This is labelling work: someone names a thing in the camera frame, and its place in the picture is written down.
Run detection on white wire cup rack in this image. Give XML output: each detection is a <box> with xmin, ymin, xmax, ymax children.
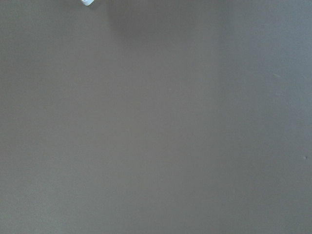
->
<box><xmin>81</xmin><ymin>0</ymin><xmax>94</xmax><ymax>6</ymax></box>

